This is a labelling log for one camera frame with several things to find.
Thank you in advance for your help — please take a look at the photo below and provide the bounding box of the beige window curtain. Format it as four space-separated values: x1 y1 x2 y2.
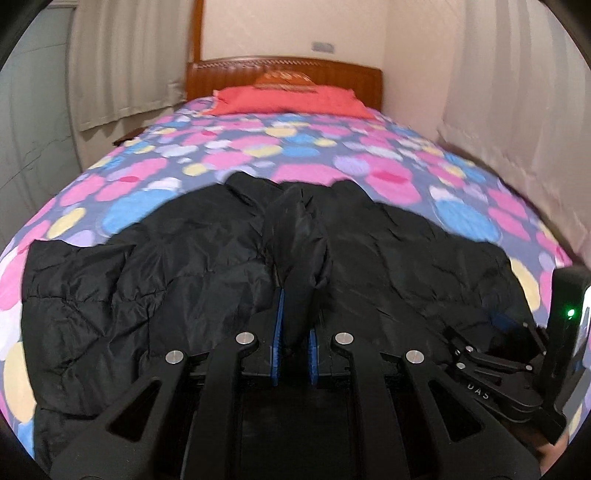
68 0 188 133

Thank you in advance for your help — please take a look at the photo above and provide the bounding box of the wooden wall post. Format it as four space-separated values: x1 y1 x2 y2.
194 0 205 63

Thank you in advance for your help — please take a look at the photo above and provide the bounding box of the orange cushion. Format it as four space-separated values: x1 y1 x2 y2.
253 69 319 91

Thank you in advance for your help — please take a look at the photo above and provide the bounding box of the person's right forearm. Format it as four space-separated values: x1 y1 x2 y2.
538 440 571 469

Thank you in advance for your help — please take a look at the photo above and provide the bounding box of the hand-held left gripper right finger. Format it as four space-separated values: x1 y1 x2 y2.
307 327 541 480

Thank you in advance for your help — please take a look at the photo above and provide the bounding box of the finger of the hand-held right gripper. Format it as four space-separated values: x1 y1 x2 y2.
443 325 539 376
492 314 550 358

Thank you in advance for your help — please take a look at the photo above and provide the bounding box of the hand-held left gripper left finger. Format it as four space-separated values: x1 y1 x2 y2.
50 286 284 480

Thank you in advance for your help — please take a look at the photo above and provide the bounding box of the white wall curtain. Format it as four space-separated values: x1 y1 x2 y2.
436 0 591 259

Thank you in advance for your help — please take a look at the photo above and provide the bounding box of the floral bedspread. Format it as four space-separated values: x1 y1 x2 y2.
0 95 580 462

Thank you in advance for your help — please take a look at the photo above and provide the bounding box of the wooden headboard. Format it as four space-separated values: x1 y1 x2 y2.
185 56 384 112

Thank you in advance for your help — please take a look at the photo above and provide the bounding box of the red pillow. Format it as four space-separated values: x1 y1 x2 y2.
203 84 376 121

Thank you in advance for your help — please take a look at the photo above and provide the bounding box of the black puffer jacket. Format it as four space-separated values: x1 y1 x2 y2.
21 171 541 469

